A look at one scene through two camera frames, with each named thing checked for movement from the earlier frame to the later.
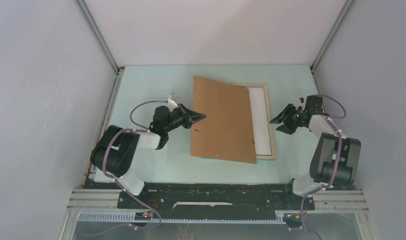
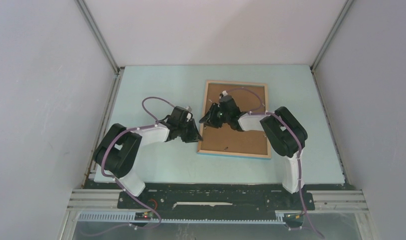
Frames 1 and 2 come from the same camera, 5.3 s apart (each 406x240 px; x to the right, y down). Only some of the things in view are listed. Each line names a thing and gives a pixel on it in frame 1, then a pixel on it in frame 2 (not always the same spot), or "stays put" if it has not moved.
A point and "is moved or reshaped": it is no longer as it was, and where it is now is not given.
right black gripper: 287,127 to 209,119
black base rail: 215,200 stays put
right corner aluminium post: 330,35 stays put
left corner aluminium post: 95,31 stays put
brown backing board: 226,133 is moved or reshaped
